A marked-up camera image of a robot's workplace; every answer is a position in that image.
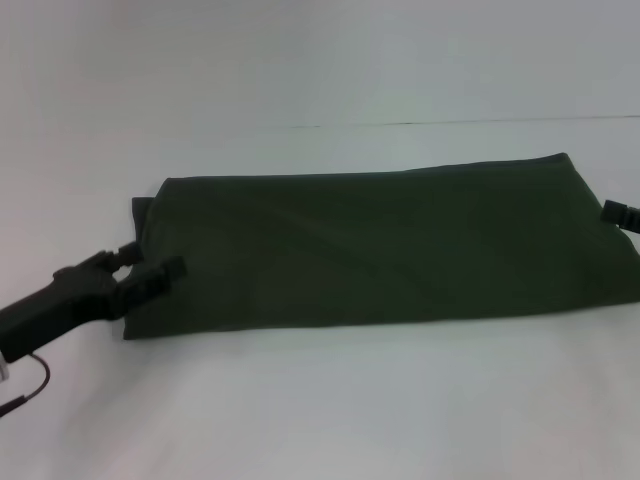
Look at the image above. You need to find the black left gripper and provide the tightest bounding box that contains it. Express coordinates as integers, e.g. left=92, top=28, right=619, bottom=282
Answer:
left=0, top=241, right=187, bottom=363

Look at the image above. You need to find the dark green shirt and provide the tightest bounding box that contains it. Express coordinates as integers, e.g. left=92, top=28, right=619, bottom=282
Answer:
left=122, top=152, right=640, bottom=342

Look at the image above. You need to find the left arm cable with connector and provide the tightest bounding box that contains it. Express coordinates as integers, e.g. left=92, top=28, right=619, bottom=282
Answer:
left=0, top=352, right=52, bottom=419

